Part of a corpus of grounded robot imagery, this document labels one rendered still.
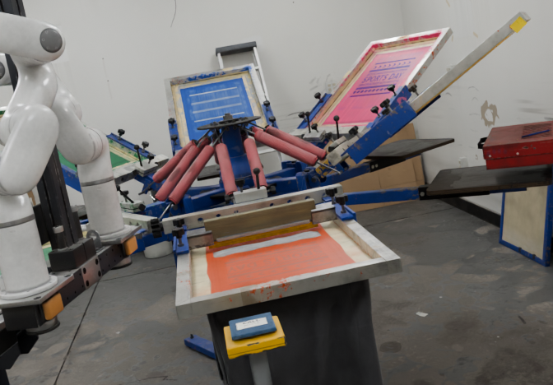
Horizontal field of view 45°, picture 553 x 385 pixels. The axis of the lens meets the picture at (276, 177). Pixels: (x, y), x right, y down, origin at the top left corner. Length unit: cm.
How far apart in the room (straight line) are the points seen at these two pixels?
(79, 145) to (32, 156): 38
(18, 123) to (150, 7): 496
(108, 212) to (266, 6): 469
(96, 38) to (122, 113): 71
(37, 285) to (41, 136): 33
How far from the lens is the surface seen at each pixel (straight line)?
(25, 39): 149
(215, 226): 224
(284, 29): 642
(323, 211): 227
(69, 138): 183
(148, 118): 635
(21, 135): 146
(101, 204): 191
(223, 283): 190
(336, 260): 192
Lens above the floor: 153
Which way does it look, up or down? 10 degrees down
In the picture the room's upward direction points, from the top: 10 degrees counter-clockwise
